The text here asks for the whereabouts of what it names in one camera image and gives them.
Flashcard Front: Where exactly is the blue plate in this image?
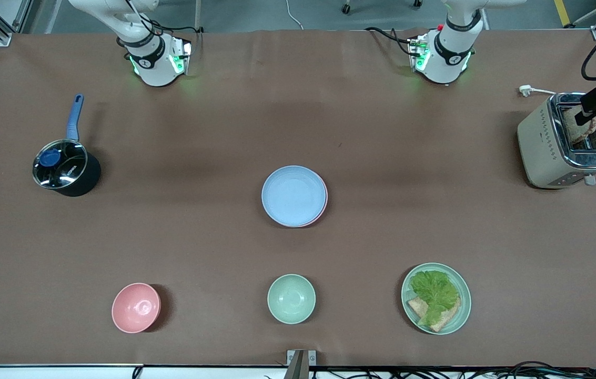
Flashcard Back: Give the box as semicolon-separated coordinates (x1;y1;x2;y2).
261;165;326;227

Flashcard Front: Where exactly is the pink plate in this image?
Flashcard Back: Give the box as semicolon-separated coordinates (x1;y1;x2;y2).
276;182;328;228

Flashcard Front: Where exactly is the green bowl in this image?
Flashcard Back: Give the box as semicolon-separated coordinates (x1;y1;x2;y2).
267;274;316;324

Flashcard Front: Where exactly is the green lettuce leaf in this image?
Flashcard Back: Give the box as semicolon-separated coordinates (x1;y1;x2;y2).
409;270;460;327

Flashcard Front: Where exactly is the toast slice under lettuce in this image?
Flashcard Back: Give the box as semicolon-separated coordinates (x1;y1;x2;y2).
407;296;461;333

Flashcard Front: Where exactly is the pink bowl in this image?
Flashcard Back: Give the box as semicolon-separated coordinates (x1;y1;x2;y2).
112;283;161;334

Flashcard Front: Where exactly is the green plate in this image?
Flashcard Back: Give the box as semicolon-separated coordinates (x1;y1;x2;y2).
401;262;472;335

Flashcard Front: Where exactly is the glass lid with blue knob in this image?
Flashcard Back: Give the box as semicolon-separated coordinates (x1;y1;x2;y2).
33;139;88;189

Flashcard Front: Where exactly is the beige and chrome toaster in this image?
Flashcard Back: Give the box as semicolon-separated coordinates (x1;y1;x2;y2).
517;93;596;189

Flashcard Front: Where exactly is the bread slice in toaster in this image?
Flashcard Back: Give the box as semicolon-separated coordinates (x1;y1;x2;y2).
561;105;596;145

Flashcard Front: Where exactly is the metal table edge bracket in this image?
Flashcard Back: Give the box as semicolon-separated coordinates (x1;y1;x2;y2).
286;350;317;379

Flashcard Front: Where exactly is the white floor cable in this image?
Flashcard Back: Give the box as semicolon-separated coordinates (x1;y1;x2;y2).
285;0;305;31

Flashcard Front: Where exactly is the black left arm base cable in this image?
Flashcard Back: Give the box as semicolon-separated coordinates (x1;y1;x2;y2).
365;26;415;56

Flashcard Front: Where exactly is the black arm base cable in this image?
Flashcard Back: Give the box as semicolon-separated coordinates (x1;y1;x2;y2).
124;0;205;51
365;26;415;56

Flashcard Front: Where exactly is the black right arm base cable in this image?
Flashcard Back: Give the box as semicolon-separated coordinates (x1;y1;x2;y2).
124;0;205;51

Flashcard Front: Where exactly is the black pot with blue handle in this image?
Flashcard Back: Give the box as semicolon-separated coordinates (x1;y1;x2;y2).
32;94;102;197

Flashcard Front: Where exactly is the white toaster plug and cord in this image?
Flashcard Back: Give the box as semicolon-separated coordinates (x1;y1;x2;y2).
519;85;559;98

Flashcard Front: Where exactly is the black cable bundle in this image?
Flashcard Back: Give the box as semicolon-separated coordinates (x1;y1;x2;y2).
324;361;596;379

